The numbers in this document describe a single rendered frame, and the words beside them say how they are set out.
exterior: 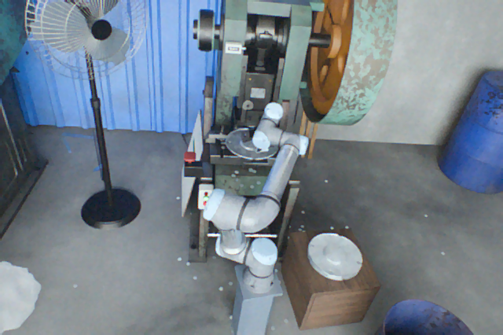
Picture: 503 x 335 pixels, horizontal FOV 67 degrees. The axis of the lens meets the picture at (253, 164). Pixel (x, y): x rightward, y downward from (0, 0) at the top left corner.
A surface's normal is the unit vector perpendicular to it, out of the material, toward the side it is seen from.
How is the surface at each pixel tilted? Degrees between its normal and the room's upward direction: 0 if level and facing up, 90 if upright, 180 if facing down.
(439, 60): 90
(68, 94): 90
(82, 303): 0
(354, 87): 97
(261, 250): 8
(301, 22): 45
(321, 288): 0
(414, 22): 90
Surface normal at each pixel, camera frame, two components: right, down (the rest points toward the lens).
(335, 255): 0.12, -0.79
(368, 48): 0.11, 0.37
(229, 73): 0.09, 0.61
